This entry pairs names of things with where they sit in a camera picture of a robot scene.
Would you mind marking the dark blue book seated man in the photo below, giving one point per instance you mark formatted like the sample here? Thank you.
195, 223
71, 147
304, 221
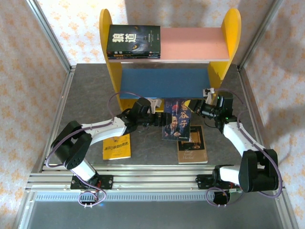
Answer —
178, 124

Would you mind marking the brown book with scroll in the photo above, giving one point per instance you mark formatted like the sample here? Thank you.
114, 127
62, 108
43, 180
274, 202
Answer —
193, 152

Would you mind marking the yellow book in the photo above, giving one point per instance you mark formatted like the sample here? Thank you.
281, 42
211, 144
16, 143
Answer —
116, 150

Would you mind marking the black book with antlers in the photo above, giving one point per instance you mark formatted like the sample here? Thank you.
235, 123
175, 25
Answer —
133, 55

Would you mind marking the black book with wolf eyes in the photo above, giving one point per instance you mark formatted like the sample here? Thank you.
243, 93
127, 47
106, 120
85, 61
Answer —
133, 39

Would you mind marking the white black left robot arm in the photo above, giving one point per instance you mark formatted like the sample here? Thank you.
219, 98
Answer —
104, 130

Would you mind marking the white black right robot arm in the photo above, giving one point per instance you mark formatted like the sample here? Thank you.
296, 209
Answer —
238, 138

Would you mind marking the yellow pink blue wooden bookshelf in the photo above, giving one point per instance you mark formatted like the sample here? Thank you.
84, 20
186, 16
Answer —
166, 81

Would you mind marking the black book old man face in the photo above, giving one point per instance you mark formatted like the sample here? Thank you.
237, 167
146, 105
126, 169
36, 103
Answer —
133, 58

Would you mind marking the small green circuit board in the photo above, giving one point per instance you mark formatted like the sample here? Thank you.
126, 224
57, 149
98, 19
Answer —
236, 190

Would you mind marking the aluminium side rail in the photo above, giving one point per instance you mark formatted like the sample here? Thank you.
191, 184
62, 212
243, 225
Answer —
251, 107
61, 102

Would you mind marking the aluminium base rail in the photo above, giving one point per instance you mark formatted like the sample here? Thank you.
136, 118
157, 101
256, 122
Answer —
155, 181

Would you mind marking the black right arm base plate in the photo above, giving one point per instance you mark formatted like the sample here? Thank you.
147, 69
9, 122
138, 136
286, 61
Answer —
202, 181

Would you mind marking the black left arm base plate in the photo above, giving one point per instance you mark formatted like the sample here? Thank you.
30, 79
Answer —
107, 182

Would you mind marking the aluminium frame post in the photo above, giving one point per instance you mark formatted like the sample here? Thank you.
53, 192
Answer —
259, 35
51, 35

